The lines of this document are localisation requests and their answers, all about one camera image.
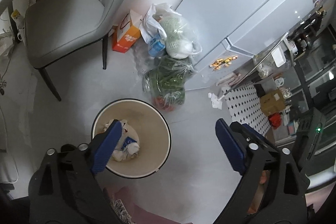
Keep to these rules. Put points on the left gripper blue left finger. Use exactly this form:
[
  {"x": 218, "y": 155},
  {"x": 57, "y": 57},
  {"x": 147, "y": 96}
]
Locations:
[{"x": 103, "y": 145}]

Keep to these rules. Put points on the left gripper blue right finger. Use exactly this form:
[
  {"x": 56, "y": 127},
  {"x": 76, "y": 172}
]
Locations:
[{"x": 231, "y": 146}]

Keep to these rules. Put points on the white tissue paper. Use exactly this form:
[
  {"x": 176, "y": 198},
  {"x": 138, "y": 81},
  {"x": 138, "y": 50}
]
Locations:
[{"x": 132, "y": 150}]

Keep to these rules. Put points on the blue Vinda tissue pack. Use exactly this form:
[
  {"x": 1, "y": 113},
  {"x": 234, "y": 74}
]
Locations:
[{"x": 128, "y": 140}]

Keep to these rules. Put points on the cream round trash bin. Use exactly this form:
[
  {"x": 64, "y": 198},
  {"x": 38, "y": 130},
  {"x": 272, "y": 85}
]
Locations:
[{"x": 144, "y": 145}]

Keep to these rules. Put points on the plastic bag of green vegetables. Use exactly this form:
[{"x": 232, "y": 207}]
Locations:
[{"x": 164, "y": 85}]

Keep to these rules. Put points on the orange figurine fridge magnets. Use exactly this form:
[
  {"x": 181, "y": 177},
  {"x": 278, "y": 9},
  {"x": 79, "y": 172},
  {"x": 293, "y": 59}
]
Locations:
[{"x": 222, "y": 63}]

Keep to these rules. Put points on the blue label water bottle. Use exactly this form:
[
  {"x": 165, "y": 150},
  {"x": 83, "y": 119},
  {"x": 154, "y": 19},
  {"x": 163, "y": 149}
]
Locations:
[{"x": 156, "y": 46}]

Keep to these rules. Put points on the orange paper carton bag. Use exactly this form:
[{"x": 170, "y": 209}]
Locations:
[{"x": 127, "y": 32}]

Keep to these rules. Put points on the grey upholstered dining chair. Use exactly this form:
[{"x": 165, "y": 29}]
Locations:
[{"x": 57, "y": 28}]

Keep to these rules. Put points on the white bag with foam nets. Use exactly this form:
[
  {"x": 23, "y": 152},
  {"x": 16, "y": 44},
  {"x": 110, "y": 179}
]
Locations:
[{"x": 179, "y": 36}]

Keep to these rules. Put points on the light blue refrigerator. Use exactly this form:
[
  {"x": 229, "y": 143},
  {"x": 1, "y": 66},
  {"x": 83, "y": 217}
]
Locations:
[{"x": 240, "y": 28}]

